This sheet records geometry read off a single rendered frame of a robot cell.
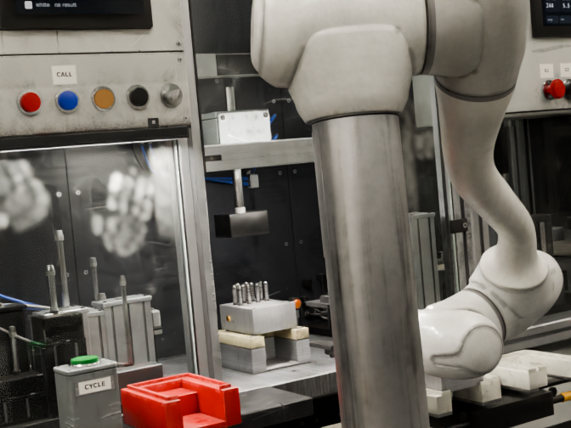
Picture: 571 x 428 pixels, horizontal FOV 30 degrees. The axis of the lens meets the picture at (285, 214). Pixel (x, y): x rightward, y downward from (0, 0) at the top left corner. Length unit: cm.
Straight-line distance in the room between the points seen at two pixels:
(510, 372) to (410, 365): 82
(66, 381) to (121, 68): 51
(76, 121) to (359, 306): 68
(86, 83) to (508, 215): 68
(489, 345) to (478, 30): 52
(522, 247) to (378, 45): 53
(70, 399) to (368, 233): 58
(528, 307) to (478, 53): 53
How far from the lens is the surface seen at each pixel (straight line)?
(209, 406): 166
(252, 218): 205
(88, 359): 158
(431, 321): 159
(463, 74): 126
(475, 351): 155
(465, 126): 132
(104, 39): 173
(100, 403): 159
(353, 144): 118
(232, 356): 204
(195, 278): 179
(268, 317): 200
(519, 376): 199
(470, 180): 139
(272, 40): 119
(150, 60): 176
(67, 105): 168
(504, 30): 124
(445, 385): 185
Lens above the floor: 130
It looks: 3 degrees down
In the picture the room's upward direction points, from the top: 5 degrees counter-clockwise
